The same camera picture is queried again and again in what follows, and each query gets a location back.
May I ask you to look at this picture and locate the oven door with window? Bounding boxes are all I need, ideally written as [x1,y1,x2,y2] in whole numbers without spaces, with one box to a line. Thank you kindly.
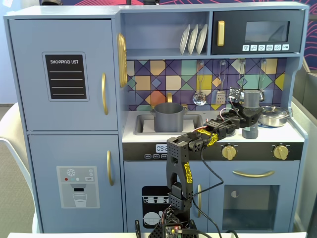
[210,160,301,233]

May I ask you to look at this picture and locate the dishwasher door with print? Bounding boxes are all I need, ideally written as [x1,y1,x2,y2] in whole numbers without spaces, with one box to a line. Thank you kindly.
[123,160,211,233]

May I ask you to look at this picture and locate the steel slotted spatula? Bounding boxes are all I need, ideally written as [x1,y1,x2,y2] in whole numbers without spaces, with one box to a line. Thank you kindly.
[214,60,227,106]

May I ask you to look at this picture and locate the black USB cable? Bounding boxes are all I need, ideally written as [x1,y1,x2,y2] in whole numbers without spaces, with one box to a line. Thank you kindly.
[182,229,214,238]

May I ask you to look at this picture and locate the blue toy play kitchen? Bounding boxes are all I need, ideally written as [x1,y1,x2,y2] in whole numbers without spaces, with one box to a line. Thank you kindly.
[3,2,310,234]

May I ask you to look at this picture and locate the steel serving spoon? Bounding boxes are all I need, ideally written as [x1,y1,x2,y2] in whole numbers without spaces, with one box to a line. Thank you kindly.
[257,59,268,103]

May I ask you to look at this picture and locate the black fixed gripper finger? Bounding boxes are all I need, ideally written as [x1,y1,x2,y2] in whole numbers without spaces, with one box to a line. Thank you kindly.
[241,106,263,128]

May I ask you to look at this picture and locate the gold stove knob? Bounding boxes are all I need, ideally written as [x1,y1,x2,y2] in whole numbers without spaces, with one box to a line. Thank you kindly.
[220,144,237,161]
[272,144,289,161]

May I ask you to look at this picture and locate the black camera cable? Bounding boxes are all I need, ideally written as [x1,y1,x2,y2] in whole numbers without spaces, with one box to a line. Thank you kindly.
[191,146,225,238]

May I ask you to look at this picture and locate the gray plastic pot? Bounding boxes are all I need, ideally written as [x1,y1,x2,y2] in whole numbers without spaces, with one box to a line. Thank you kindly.
[150,102,188,133]

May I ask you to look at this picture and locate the black toy microwave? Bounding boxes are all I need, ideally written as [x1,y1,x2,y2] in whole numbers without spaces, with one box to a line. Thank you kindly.
[211,10,306,56]

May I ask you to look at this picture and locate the steel ladle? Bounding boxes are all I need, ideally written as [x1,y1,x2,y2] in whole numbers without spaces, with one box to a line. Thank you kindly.
[235,59,248,100]

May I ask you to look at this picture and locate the white chair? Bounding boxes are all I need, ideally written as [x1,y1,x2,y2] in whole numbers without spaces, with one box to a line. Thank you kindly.
[0,102,44,234]

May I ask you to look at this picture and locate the gold toy faucet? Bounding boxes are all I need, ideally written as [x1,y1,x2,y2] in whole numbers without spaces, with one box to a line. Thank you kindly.
[166,92,189,110]

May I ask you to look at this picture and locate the freezer door with ice dispenser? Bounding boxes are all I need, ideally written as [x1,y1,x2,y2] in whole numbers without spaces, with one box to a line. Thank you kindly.
[27,134,124,234]

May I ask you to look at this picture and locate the white toy plate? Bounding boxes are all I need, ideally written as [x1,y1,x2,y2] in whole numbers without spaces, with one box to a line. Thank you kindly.
[179,23,191,56]
[187,23,200,56]
[196,23,209,55]

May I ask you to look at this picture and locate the robot controller board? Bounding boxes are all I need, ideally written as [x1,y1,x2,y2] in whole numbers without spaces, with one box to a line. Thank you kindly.
[164,224,183,238]

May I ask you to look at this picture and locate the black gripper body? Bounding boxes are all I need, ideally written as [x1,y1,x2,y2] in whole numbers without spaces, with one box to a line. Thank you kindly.
[229,102,248,131]

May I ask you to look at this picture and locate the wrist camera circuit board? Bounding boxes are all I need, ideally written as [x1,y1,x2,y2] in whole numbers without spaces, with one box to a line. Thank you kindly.
[228,87,242,103]

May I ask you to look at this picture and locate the fridge door with shopping list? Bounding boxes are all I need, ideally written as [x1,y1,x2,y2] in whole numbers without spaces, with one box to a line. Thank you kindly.
[8,19,119,132]

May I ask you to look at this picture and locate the steel pot with lid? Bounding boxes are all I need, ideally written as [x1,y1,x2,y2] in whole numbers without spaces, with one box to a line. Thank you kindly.
[257,105,294,128]

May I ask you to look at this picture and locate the steel skimmer spoon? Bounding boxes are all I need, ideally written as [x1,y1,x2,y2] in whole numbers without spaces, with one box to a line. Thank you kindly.
[192,60,208,106]

